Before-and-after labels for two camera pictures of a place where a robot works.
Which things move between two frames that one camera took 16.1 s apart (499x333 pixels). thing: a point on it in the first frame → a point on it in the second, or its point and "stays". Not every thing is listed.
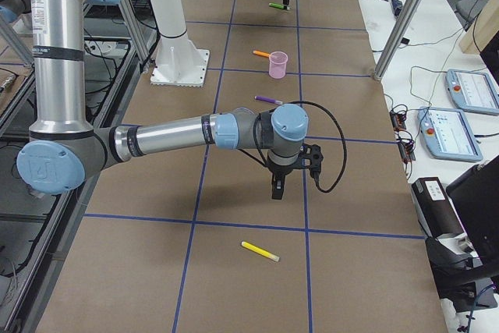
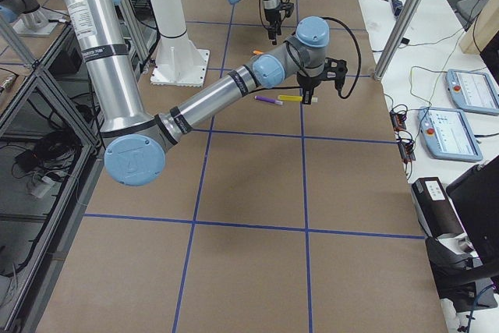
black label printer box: [435, 212] stays
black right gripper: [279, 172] → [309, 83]
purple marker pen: [269, 100] stays
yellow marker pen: [261, 251] → [295, 98]
